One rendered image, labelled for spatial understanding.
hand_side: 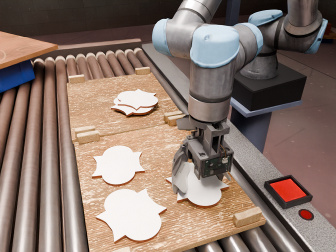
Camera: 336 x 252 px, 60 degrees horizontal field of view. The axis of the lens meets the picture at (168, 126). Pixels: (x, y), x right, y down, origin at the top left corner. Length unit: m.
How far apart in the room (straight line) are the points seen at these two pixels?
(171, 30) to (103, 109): 0.46
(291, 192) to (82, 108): 0.68
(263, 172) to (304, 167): 1.59
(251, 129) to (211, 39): 0.86
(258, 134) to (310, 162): 1.18
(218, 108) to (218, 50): 0.10
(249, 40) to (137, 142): 0.43
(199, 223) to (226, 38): 0.36
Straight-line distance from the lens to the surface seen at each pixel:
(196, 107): 0.51
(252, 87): 1.12
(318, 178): 2.33
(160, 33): 0.63
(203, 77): 0.48
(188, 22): 0.62
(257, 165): 0.81
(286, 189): 0.74
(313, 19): 1.07
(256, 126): 1.28
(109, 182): 0.70
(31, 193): 0.77
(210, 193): 0.66
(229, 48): 0.47
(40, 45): 1.37
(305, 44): 1.11
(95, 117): 0.96
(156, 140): 0.83
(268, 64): 1.18
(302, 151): 2.54
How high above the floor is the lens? 1.42
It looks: 33 degrees down
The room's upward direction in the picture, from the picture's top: straight up
